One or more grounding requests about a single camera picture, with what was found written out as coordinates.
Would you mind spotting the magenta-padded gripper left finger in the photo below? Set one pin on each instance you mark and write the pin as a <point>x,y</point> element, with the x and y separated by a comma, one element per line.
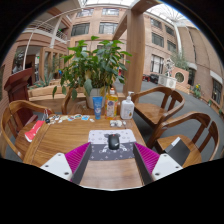
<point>58,165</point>

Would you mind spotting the wooden planter with succulents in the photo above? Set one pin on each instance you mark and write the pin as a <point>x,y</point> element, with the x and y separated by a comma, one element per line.
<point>43,91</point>

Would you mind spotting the grey white printed mouse pad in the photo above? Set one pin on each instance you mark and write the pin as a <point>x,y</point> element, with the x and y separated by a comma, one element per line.
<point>100,143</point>

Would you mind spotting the blue squeeze tube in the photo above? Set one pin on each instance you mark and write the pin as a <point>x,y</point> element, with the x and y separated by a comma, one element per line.
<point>97,108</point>

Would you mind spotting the yellow flower potted plant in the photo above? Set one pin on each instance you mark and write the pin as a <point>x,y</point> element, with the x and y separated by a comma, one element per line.
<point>197,90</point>

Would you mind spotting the dark red wooden lectern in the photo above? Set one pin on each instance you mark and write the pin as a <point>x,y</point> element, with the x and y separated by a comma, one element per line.
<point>18,90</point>

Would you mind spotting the white pump bottle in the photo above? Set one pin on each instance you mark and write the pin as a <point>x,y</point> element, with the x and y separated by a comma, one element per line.
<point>127,109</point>

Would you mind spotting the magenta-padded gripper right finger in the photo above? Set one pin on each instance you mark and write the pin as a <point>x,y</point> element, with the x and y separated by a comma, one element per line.
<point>165,165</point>

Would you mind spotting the black computer mouse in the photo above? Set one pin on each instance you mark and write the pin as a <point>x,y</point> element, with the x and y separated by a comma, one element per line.
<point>113,142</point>

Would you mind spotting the green potted plant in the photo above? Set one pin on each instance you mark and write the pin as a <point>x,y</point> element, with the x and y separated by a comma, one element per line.
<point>96,66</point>

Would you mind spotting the yellow liquid bottle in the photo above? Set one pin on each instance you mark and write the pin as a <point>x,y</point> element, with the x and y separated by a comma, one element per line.
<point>111,106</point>

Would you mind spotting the small white packets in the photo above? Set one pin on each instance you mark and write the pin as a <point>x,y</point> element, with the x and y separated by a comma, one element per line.
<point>116,123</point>

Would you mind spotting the black notebook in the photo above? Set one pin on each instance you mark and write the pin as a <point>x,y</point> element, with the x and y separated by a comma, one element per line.
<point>178,151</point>

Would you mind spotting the white metal sculpture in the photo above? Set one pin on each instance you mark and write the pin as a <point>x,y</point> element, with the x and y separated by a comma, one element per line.
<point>170,66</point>

